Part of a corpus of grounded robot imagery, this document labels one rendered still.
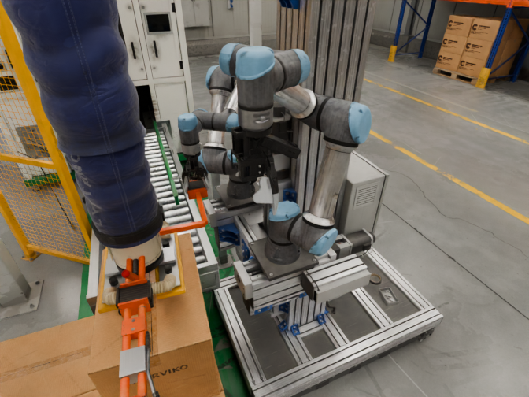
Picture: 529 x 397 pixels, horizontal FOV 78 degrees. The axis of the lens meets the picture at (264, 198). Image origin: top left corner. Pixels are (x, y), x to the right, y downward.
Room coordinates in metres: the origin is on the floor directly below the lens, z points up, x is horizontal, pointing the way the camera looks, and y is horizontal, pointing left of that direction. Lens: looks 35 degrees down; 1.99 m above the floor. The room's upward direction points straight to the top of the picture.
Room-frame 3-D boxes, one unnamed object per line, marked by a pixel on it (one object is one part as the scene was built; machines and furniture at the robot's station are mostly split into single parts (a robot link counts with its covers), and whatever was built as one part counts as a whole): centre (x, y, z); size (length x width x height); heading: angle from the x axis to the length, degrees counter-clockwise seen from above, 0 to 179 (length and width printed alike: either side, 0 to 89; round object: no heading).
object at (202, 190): (1.25, 0.31, 1.18); 0.09 x 0.08 x 0.05; 107
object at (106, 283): (0.86, 0.56, 1.07); 0.34 x 0.10 x 0.05; 17
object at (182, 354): (0.88, 0.47, 0.74); 0.60 x 0.40 x 0.40; 18
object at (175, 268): (0.92, 0.38, 1.07); 0.34 x 0.10 x 0.05; 17
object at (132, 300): (0.65, 0.40, 1.18); 0.10 x 0.08 x 0.06; 107
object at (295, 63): (0.76, -0.03, 1.82); 0.11 x 0.11 x 0.08; 50
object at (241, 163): (0.67, 0.03, 1.66); 0.09 x 0.08 x 0.12; 114
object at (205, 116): (1.32, 0.27, 1.48); 0.11 x 0.11 x 0.08; 79
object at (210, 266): (1.23, 0.60, 0.58); 0.70 x 0.03 x 0.06; 111
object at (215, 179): (1.95, 0.34, 0.50); 0.07 x 0.07 x 1.00; 21
